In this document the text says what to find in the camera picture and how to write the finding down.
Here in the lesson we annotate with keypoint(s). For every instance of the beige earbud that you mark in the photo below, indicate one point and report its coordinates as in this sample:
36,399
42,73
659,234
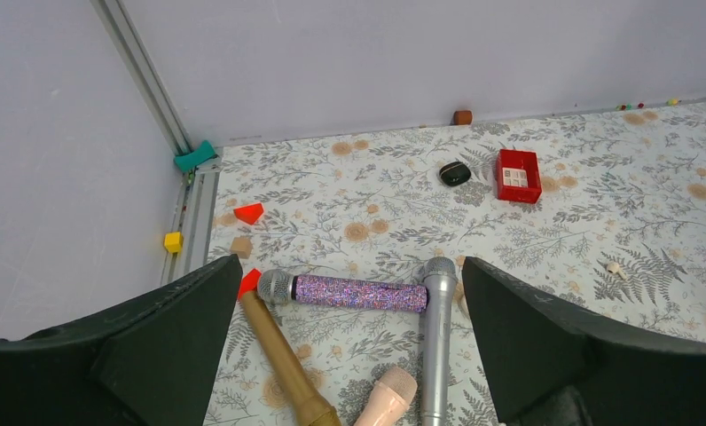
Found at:
616,269

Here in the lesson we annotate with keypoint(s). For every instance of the purple glitter microphone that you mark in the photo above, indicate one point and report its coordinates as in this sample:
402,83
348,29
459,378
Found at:
280,287

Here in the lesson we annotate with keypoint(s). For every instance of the silver microphone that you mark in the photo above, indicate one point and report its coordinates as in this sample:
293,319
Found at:
440,281

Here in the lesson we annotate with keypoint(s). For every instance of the pink microphone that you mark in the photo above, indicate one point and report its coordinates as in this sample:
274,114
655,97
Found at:
390,399

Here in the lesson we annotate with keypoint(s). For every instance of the black earbud charging case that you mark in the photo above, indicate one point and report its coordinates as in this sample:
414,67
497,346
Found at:
454,174

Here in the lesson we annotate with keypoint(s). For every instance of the floral table mat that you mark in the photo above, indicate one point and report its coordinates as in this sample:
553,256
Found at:
626,187

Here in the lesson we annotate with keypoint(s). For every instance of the red block near microphones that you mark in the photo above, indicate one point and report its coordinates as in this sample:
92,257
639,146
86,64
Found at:
249,282

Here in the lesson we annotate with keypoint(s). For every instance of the gold brown microphone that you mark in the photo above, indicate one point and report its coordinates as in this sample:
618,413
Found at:
310,407

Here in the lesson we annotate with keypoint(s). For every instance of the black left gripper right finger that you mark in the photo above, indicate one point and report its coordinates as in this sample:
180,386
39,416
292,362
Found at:
548,361

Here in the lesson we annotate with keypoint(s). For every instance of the teal block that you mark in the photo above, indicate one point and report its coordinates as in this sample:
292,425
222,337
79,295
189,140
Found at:
188,162

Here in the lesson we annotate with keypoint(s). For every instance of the red wedge block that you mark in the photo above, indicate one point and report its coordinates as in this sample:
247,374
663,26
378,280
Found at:
249,214

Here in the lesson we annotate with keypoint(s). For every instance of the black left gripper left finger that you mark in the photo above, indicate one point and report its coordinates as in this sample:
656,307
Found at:
151,360

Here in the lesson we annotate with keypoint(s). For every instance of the red box with label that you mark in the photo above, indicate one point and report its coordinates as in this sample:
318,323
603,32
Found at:
517,176

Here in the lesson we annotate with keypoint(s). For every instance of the yellow cube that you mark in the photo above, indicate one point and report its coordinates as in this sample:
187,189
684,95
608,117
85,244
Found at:
173,242

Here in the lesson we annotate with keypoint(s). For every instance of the aluminium corner rail left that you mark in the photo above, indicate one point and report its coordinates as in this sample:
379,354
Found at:
196,197

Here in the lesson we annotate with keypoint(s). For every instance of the tan wooden cube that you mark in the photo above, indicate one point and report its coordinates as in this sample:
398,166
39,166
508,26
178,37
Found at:
241,247

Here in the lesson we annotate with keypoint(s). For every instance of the small coloured beads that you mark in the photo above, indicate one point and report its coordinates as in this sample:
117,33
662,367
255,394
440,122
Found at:
669,102

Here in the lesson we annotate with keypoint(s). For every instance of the brown cube at wall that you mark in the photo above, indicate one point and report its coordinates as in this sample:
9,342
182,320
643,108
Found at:
462,117

